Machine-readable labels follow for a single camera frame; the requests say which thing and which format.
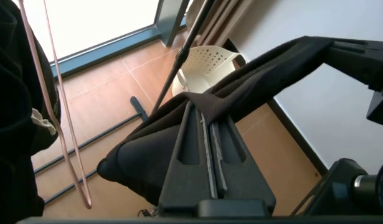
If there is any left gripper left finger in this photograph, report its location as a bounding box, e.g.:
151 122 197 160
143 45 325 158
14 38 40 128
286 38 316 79
158 101 217 218

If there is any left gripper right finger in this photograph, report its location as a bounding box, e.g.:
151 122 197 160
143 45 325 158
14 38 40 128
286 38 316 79
209 114 277 218

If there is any black clothes rack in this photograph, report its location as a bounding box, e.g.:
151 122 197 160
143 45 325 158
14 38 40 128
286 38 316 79
33 0 217 207

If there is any pink clothes hanger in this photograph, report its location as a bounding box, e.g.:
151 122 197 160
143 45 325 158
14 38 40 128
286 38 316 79
17 0 93 210

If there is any window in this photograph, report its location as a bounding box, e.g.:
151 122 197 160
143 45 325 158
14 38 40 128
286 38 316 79
10 0 192 78

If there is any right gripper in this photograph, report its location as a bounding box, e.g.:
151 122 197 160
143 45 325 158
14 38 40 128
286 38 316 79
323 37 383 127

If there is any black garment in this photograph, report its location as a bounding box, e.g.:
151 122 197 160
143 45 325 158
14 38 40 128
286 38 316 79
96 35 334 207
0 0 62 224

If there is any brown curtain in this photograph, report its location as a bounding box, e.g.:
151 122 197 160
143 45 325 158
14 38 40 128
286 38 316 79
184 0 255 48

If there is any white laundry basket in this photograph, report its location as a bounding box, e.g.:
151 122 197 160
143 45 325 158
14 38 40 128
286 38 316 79
171 45 247 98

